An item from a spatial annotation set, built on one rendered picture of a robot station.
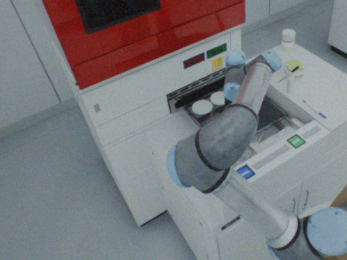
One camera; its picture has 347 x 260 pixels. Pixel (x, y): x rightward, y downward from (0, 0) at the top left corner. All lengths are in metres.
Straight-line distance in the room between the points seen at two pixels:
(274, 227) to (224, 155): 0.31
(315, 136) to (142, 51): 0.79
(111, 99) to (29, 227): 1.38
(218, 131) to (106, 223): 1.78
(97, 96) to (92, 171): 1.32
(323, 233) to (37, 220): 2.07
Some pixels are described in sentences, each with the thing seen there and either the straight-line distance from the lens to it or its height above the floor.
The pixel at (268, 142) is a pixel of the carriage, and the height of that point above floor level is 0.88.
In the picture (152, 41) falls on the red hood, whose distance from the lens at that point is 1.43.
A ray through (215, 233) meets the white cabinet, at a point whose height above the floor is 0.77.
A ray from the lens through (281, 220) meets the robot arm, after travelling 1.03.
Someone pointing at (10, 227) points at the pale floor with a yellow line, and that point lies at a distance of 2.78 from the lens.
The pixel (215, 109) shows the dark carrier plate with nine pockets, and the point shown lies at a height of 0.90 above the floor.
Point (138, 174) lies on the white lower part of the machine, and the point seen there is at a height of 0.53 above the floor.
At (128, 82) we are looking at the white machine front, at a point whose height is 1.13.
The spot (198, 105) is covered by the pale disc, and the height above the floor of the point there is 0.90.
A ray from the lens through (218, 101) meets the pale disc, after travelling 1.71.
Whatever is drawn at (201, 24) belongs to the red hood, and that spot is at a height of 1.30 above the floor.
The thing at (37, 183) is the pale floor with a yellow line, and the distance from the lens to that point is 2.90.
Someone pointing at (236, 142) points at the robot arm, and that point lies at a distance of 0.79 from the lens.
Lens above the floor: 2.05
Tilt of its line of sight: 40 degrees down
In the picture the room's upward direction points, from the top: 6 degrees counter-clockwise
